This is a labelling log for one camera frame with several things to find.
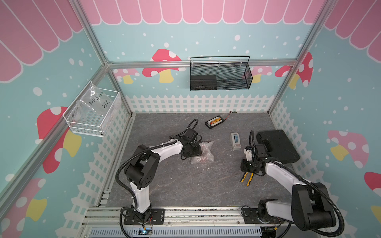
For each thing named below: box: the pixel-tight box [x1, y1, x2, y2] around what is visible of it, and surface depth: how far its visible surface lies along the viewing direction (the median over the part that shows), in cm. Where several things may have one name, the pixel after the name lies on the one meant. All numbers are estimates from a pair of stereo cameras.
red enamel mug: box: [198, 156, 210, 164], surface depth 88 cm
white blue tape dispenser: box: [229, 132, 242, 151], surface depth 102 cm
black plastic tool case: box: [255, 129, 301, 164], surface depth 96 cm
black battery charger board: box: [204, 115, 225, 130], surface depth 115 cm
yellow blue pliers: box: [240, 172, 254, 187], surface depth 88 cm
